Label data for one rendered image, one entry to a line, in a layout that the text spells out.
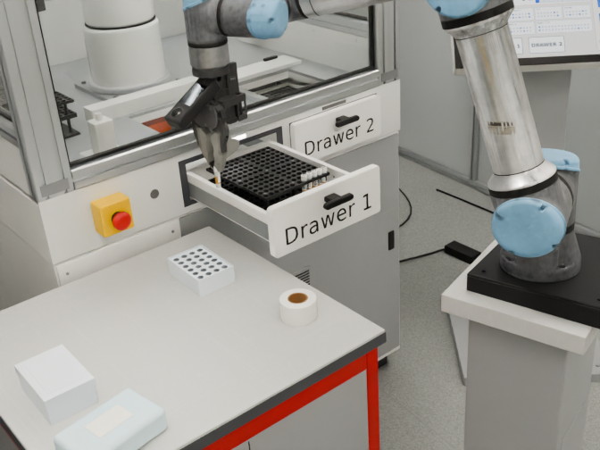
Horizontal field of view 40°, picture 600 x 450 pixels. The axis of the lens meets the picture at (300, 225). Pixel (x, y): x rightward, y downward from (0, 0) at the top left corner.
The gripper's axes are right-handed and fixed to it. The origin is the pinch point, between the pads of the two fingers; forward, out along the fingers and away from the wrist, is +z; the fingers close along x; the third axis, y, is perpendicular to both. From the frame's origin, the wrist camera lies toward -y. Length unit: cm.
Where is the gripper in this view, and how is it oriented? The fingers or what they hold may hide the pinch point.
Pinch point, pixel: (213, 166)
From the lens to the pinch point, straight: 163.6
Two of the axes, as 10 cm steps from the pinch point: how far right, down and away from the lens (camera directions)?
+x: -7.4, -2.7, 6.2
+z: 0.6, 8.8, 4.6
